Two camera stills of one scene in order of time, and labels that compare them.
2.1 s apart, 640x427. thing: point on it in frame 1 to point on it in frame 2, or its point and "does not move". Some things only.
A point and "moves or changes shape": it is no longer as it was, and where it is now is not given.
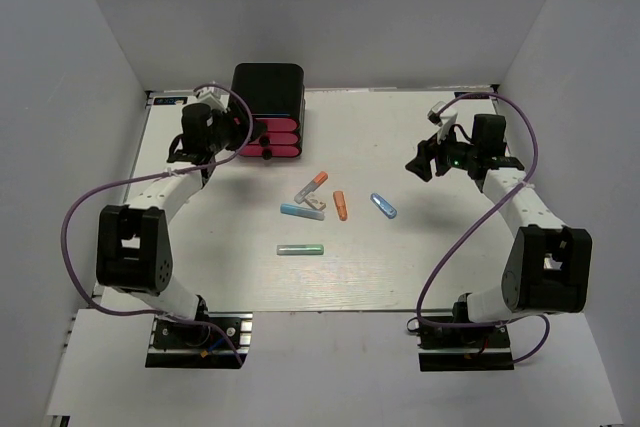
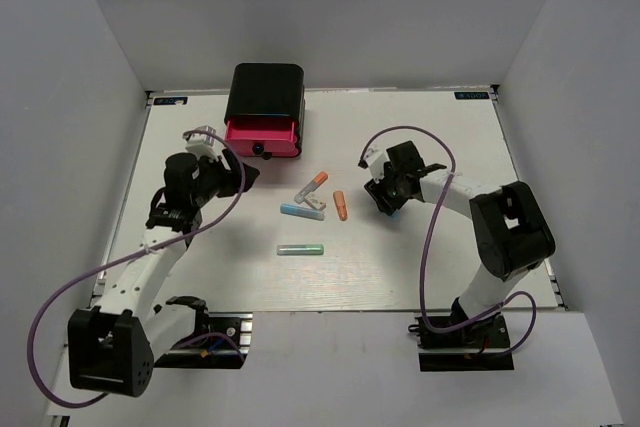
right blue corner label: (457, 94) does not move
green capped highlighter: (300, 249) does not move
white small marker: (314, 200) does not move
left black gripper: (240, 130) to (232, 179)
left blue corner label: (169, 100) does not move
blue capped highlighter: (302, 211) does not move
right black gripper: (428, 150) to (377, 191)
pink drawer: (279, 124) moves or changes shape
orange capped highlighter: (318, 181) does not move
